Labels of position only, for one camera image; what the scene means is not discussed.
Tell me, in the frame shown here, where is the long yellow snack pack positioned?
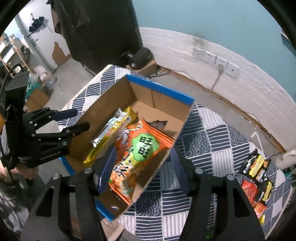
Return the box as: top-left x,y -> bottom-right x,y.
83,106 -> 137,167

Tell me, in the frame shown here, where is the orange green-label snack bag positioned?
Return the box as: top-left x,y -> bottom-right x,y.
109,119 -> 174,205

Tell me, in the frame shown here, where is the small black snack bag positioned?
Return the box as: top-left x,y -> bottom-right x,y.
254,176 -> 273,205

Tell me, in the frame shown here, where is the blue-edged cardboard box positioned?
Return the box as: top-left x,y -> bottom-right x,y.
65,75 -> 194,220

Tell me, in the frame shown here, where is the red french-fry snack bag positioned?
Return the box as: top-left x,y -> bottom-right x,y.
252,202 -> 267,225

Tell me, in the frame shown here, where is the person's left hand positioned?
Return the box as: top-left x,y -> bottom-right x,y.
1,163 -> 39,184

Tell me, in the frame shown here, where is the navy patterned tablecloth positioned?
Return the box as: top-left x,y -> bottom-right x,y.
57,64 -> 293,241

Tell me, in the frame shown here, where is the large black snack bag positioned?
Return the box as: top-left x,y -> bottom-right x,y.
240,149 -> 271,182

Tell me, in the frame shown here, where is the wooden shelf rack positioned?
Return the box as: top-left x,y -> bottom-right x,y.
1,33 -> 33,74

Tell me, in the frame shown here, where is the black folded umbrella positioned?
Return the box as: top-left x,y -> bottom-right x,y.
28,13 -> 45,37

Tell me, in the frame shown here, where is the white electric kettle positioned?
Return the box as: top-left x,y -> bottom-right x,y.
276,149 -> 296,170

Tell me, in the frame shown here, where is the black fabric panel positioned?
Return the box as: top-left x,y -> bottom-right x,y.
47,0 -> 143,73

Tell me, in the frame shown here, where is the small cardboard box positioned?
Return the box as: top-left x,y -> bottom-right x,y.
126,60 -> 157,77

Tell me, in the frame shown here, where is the grey plug and cable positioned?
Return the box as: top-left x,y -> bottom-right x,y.
210,64 -> 224,93

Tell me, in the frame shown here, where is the white wall socket strip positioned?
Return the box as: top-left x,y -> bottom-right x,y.
193,47 -> 240,77

